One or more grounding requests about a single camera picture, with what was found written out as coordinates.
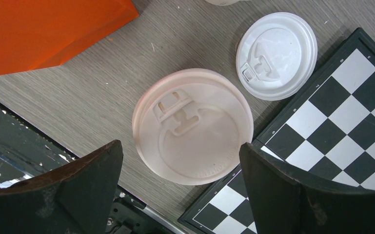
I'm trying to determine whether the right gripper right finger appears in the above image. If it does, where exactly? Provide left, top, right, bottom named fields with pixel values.
left=239, top=143, right=375, bottom=234

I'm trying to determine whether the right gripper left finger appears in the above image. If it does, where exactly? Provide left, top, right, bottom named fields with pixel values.
left=0, top=140, right=123, bottom=234

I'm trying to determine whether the white plastic lid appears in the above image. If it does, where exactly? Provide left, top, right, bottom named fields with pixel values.
left=236, top=12, right=318, bottom=101
left=132, top=68, right=254, bottom=185

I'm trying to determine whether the orange paper bag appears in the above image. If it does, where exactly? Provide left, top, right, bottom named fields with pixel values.
left=0, top=0, right=139, bottom=75

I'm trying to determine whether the white paper coffee cup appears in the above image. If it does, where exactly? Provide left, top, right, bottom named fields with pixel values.
left=205, top=0, right=241, bottom=6

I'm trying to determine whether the black white checkerboard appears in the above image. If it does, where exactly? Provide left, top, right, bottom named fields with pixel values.
left=178, top=28, right=375, bottom=234

